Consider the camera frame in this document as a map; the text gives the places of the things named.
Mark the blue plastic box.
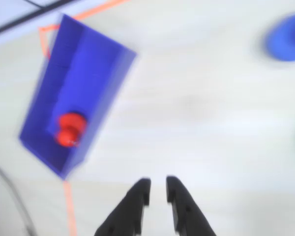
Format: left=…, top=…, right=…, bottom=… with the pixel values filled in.
left=18, top=13, right=138, bottom=181

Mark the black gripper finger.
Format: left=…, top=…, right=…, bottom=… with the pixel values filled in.
left=165, top=175, right=217, bottom=236
left=93, top=177, right=152, bottom=236

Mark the blue rubber duck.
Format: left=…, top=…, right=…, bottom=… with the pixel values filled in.
left=262, top=12, right=295, bottom=62

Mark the red rubber duck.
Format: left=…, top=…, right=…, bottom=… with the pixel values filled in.
left=54, top=112, right=87, bottom=148

